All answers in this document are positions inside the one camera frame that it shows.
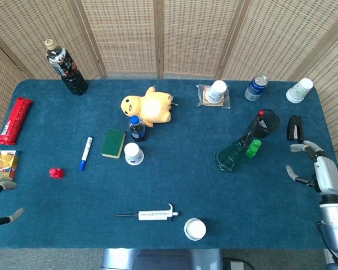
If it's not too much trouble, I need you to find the green transparent spray bottle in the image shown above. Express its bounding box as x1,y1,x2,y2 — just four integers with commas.
216,133,256,173

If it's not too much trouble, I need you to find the white lab pipette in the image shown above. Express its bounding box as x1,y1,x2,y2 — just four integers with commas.
114,203,180,222

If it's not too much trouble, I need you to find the green print paper cup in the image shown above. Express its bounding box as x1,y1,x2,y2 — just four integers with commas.
286,78,314,104

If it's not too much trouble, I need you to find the yellow printed carton box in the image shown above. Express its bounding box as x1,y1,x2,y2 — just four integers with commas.
0,150,20,182

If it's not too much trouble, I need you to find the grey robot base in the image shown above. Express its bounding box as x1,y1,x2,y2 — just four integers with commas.
100,248,223,270

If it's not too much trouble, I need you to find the blue soda can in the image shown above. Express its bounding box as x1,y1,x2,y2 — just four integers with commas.
244,75,269,102

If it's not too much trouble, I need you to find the paper cup with blue logo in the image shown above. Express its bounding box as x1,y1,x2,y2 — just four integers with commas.
204,80,228,102

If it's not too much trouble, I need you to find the green and yellow sponge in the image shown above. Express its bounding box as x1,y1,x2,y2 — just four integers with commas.
100,128,126,159

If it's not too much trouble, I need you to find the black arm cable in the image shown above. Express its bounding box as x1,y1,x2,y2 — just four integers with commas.
315,220,338,265

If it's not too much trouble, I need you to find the yellow plush duck toy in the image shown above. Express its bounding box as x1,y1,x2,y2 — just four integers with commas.
121,86,179,128

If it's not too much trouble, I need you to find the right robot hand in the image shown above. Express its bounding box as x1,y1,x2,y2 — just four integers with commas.
285,139,338,197

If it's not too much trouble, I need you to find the blue flower paper cup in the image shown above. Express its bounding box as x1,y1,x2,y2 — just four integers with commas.
184,218,207,241
123,142,145,166

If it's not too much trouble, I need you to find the red capped marker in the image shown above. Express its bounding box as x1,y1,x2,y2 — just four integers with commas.
257,110,270,130

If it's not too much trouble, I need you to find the black stapler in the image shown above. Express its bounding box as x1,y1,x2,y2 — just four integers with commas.
286,114,304,142

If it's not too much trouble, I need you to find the small red plastic block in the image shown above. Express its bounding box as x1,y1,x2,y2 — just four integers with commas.
48,167,65,179

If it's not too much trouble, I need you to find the dark tea bottle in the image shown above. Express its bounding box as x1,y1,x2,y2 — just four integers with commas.
46,39,88,96

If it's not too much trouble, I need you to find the blue whiteboard marker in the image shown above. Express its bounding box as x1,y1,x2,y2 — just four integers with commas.
78,136,94,172

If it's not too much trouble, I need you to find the woven folding screen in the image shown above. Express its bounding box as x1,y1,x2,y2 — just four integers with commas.
0,0,338,152

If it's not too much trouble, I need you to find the plastic wrapped bread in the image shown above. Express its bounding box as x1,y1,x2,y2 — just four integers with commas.
196,84,232,110

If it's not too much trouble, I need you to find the cola bottle with blue cap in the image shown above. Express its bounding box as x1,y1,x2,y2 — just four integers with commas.
129,115,147,142

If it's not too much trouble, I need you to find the red snack package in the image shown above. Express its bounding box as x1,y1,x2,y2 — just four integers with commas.
0,96,34,146

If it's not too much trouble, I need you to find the blue carpet table cover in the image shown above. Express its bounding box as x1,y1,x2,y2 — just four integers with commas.
0,79,338,250

